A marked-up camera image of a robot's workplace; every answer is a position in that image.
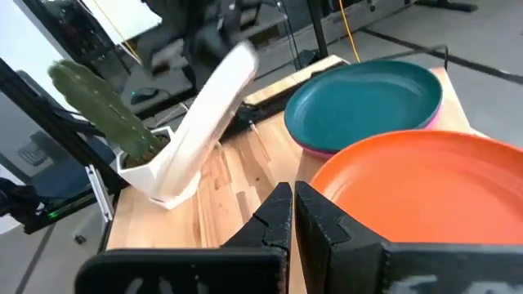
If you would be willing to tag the green cactus plant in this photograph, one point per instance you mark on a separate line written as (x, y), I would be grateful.
(98, 106)

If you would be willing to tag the silver aluminium bracket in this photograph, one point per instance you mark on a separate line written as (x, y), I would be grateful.
(100, 196)

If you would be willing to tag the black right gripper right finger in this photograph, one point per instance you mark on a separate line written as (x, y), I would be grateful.
(331, 253)

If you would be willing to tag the red-orange plate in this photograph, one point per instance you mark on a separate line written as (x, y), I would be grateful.
(429, 183)

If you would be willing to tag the dark teal plate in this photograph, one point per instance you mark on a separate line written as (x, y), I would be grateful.
(359, 106)

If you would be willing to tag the white plate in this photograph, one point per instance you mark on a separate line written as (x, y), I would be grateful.
(204, 122)

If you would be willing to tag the black device with green light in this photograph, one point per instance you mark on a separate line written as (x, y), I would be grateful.
(24, 208)

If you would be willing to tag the pink plate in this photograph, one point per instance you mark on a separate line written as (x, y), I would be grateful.
(318, 155)

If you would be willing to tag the white angular plant pot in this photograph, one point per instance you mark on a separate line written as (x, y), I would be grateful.
(143, 179)

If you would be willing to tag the grey desk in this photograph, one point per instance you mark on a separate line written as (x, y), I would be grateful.
(171, 90)

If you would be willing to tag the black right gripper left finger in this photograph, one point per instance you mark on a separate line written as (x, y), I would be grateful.
(245, 265)

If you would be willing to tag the black computer mouse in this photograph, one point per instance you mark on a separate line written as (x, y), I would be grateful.
(144, 95)

